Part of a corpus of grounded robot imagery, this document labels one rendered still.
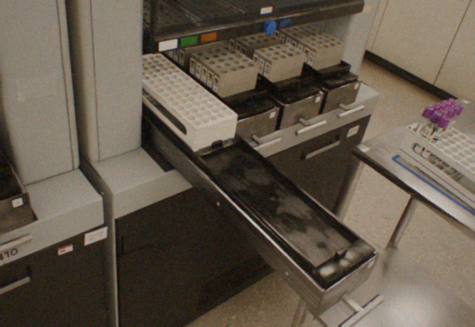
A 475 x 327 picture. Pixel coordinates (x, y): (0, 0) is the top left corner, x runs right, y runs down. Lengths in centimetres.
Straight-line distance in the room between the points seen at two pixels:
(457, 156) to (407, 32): 237
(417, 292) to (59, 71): 115
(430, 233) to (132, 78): 158
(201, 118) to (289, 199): 22
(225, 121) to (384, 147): 34
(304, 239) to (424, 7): 257
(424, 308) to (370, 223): 67
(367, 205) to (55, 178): 152
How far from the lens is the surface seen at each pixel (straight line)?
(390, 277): 150
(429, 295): 151
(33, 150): 87
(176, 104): 91
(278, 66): 110
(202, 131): 84
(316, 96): 114
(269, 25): 99
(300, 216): 79
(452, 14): 311
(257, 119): 102
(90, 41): 81
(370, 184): 227
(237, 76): 102
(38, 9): 76
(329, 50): 123
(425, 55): 322
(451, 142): 98
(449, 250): 213
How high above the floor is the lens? 134
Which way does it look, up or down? 37 degrees down
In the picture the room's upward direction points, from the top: 10 degrees clockwise
